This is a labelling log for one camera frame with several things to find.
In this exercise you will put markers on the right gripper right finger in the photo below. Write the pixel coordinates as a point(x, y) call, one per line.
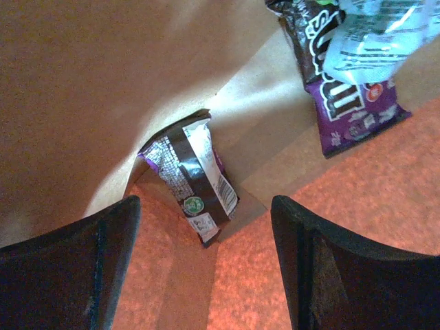
point(335, 278)

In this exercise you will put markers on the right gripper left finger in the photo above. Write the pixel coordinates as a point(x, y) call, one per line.
point(72, 277)

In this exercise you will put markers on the purple m&m packet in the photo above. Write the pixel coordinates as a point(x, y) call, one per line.
point(346, 114)

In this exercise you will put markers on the dark chocolate snack packet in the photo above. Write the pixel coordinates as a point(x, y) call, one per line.
point(183, 156)

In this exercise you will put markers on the red paper bag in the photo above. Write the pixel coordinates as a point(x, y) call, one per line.
point(84, 84)

